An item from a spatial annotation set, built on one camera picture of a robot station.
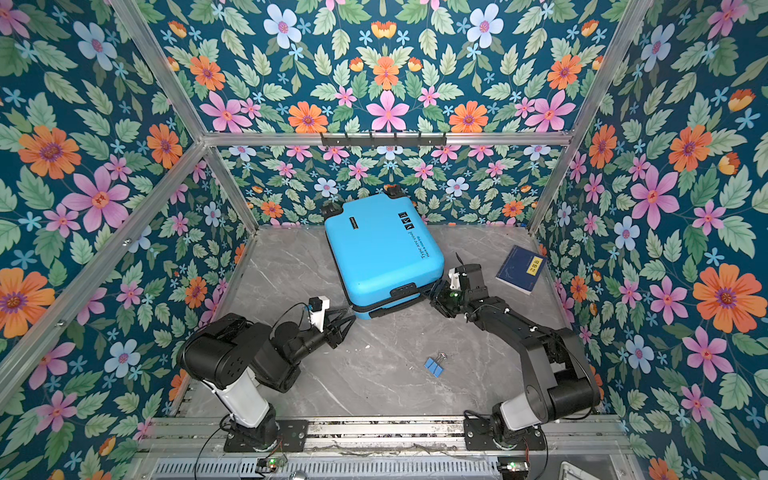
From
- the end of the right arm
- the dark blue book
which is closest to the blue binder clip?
the end of the right arm

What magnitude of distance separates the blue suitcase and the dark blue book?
0.97 feet

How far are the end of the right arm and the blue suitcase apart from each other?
0.07 metres

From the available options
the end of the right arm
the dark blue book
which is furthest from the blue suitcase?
the dark blue book

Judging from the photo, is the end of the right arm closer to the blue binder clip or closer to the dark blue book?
the blue binder clip

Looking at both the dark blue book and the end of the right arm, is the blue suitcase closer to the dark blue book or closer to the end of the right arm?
the end of the right arm

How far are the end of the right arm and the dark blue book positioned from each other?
1.01ft

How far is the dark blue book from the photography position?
3.40 ft

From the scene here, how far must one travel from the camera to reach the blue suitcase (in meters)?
0.85

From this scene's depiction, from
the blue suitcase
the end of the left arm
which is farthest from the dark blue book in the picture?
the end of the left arm

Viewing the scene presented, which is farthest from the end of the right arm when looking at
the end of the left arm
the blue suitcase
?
the end of the left arm

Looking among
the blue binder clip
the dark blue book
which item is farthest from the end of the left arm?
the dark blue book

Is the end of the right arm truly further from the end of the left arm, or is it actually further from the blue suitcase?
the end of the left arm

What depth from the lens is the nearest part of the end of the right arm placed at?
0.72m

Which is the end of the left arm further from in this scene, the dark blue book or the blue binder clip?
the dark blue book
